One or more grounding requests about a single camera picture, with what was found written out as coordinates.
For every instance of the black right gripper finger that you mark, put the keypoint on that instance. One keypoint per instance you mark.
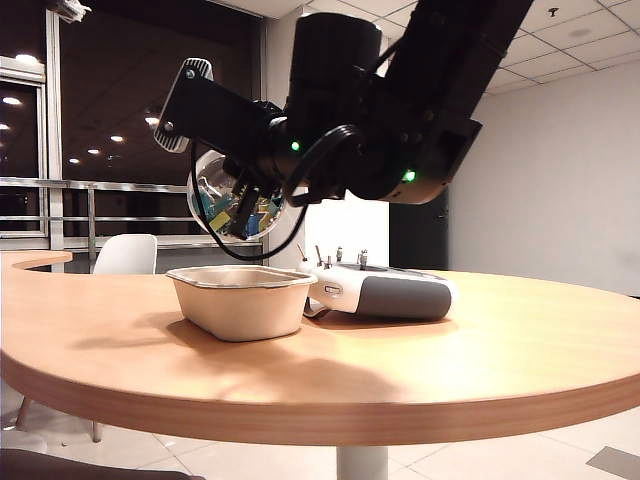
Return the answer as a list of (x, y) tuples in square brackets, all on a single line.
[(245, 215), (237, 175)]

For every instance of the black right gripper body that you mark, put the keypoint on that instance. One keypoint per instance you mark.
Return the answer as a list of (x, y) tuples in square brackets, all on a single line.
[(270, 150)]

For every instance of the yellow binder clip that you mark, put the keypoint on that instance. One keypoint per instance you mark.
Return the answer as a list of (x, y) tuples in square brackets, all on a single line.
[(220, 221)]

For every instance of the clear plastic jar with labels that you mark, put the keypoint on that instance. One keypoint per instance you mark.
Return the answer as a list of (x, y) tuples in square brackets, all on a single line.
[(215, 197)]

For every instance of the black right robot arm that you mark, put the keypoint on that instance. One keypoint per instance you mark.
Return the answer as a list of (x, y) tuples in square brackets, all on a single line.
[(425, 100)]

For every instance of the beige rectangular paper tray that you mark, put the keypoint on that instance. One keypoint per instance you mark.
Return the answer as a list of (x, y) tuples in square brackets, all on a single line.
[(240, 310)]

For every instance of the white window blind box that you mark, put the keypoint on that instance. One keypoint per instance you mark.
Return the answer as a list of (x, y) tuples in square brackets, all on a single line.
[(20, 70)]

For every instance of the steel window railing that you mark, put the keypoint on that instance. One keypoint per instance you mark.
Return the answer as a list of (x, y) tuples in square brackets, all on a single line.
[(125, 188)]

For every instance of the white plastic chair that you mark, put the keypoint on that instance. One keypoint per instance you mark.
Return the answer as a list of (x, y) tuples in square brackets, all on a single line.
[(125, 255)]

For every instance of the white grey remote controller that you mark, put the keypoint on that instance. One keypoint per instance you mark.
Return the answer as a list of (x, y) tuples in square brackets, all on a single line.
[(395, 297)]

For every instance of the dark door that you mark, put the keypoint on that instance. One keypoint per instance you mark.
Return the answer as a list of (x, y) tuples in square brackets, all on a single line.
[(420, 240)]

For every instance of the curved wooden side table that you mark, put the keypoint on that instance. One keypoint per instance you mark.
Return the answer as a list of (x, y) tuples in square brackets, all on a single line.
[(35, 258)]

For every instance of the white crumpled plastic bundle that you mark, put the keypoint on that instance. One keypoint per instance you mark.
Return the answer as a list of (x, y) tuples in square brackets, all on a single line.
[(72, 10)]

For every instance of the pale chair leg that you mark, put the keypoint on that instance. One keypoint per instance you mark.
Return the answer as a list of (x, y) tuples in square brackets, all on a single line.
[(95, 431)]

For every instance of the dark brown seat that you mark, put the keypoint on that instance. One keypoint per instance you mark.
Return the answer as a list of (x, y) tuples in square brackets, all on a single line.
[(75, 467)]

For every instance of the ceiling sprinkler head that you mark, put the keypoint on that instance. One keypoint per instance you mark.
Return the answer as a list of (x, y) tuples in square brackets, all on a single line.
[(551, 11)]

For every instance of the grey floor outlet cover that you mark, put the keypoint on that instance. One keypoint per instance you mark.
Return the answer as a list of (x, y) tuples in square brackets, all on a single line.
[(615, 459)]

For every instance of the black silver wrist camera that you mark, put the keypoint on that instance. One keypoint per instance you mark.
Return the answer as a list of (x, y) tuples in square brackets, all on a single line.
[(210, 115)]

